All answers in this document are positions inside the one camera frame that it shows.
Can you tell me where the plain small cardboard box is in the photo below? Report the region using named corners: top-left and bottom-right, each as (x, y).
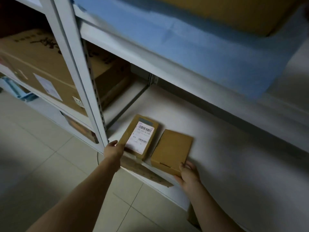
top-left (150, 129), bottom-right (194, 177)

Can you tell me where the brown cardboard box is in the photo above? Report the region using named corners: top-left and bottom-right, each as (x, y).
top-left (87, 42), bottom-right (132, 109)

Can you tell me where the large plain cardboard box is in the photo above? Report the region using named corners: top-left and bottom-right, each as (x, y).
top-left (154, 0), bottom-right (302, 37)

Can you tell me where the low cardboard box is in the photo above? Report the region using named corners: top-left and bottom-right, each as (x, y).
top-left (61, 112), bottom-right (99, 144)

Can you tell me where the large printed cardboard box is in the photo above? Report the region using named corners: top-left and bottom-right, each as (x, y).
top-left (0, 28), bottom-right (88, 117)

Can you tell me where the labelled small cardboard box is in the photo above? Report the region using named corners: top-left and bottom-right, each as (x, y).
top-left (117, 114), bottom-right (160, 161)

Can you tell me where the person's left hand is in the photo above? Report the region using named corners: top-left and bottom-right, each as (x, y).
top-left (103, 140), bottom-right (125, 165)

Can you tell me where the blue sheet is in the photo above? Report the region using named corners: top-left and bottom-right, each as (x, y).
top-left (70, 0), bottom-right (309, 99)

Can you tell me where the person's left forearm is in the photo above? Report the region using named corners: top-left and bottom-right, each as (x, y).
top-left (26, 157), bottom-right (121, 232)

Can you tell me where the white metal shelving rack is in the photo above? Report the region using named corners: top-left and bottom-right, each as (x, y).
top-left (0, 0), bottom-right (309, 232)

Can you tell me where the person's right forearm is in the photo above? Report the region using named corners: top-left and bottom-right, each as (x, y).
top-left (185, 181), bottom-right (244, 232)

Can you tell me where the person's right hand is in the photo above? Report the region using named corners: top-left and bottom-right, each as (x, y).
top-left (174, 161), bottom-right (202, 194)

